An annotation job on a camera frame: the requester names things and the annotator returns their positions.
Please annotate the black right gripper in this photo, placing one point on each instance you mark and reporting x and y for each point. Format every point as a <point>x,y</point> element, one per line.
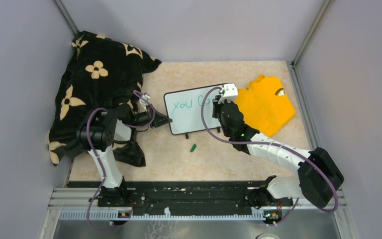
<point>217,105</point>

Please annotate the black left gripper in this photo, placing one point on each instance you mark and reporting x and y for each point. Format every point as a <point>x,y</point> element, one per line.
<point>159,120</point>

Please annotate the black framed whiteboard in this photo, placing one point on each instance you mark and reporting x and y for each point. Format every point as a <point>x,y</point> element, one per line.
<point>184,108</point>

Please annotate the green marker cap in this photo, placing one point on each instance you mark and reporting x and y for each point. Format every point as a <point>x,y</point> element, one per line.
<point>193,148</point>

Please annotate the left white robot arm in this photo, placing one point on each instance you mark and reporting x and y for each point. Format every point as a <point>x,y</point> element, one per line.
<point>97,134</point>

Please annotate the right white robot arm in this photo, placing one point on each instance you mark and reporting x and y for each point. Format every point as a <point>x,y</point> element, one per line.
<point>317,178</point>

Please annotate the yellow folded sweatshirt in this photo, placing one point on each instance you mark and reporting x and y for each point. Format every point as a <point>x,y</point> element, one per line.
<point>265,105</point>

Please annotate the black floral plush blanket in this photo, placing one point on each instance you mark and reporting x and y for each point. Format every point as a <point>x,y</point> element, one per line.
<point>102,73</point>

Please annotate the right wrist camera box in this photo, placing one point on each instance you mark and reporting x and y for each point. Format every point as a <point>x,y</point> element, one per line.
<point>227,93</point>

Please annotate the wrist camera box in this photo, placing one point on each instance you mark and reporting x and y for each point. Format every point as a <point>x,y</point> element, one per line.
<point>143,100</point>
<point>227,93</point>

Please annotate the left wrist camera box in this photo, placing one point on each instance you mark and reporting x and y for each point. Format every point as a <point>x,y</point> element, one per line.
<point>143,100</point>

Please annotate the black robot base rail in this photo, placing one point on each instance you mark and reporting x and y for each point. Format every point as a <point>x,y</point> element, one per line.
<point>171,200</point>

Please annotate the aluminium frame post left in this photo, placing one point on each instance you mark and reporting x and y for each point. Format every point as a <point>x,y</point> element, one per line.
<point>63,11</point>

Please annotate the aluminium frame post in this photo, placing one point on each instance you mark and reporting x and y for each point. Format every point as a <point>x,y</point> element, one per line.
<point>326,5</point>
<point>63,11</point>

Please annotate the aluminium frame post right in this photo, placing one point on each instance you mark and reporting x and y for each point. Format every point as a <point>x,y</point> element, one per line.
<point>326,5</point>

